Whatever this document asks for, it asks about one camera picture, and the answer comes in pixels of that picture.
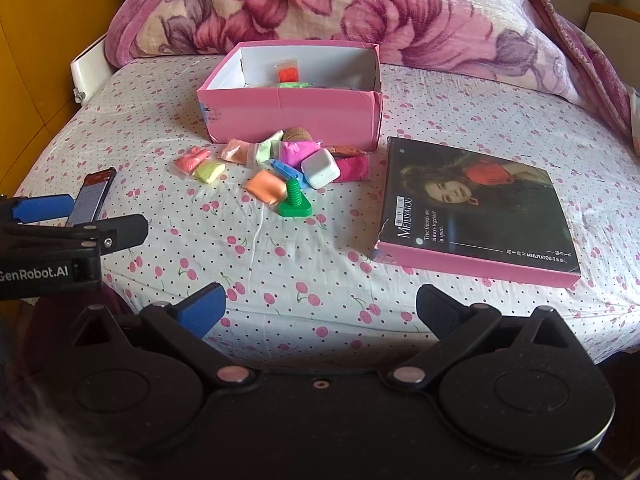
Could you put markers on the orange clay packet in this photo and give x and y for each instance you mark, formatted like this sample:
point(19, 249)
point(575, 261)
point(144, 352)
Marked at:
point(265, 185)

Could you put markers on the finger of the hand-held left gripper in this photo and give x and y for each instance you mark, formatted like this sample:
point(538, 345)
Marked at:
point(42, 208)
point(122, 231)

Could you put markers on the green toy bolt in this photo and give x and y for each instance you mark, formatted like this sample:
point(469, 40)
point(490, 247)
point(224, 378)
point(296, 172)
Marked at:
point(295, 207)

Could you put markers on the white square case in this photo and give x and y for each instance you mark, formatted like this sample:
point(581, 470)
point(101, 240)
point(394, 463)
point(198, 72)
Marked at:
point(320, 167)

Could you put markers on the white bed side board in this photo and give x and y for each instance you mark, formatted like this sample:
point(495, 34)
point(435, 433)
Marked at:
point(90, 72)

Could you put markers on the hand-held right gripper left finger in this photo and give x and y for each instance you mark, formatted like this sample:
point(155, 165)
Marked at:
point(205, 311)

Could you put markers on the red-brown clay packet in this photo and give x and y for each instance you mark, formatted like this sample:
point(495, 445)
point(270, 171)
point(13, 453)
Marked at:
point(345, 150)

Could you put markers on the yellow-green clay packet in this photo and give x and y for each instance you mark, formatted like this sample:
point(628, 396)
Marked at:
point(209, 173)

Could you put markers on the white wood-edged headboard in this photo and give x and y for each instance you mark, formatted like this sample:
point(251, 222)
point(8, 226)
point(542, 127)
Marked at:
point(615, 25)

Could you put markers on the peach clay packet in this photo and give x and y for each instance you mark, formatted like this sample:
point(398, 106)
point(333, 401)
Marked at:
point(237, 151)

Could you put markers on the red-orange clay packet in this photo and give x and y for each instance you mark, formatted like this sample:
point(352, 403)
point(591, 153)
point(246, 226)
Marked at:
point(286, 74)

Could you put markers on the blue clay packet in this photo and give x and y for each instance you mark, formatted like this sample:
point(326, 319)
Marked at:
point(281, 167)

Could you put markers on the portrait print box lid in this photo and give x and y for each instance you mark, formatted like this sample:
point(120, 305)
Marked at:
point(475, 210)

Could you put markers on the pink floral blanket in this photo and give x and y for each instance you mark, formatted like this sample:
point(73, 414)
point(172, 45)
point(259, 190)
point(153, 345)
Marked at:
point(400, 25)

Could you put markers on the yellow wooden wardrobe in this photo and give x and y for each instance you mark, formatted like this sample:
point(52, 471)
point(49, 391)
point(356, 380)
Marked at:
point(45, 60)

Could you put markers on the smartphone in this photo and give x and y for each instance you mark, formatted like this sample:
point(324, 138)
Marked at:
point(95, 190)

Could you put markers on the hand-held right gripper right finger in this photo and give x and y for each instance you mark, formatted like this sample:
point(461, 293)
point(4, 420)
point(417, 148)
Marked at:
point(440, 311)

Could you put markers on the bright green clay packet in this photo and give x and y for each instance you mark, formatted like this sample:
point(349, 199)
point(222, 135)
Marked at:
point(292, 85)

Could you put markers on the pink cardboard box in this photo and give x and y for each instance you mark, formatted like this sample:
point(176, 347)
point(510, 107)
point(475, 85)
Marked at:
point(290, 115)

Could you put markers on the coral pink clay packet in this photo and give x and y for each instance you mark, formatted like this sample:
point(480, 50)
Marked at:
point(190, 160)

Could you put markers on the cherry print bed sheet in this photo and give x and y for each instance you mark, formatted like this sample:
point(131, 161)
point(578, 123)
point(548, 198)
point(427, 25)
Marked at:
point(200, 255)

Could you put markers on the magenta clay packet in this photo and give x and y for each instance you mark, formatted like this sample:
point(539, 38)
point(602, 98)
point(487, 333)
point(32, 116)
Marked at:
point(354, 168)
point(295, 155)

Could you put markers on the pale green clay packet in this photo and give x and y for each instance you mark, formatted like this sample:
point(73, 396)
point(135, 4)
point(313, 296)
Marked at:
point(262, 152)

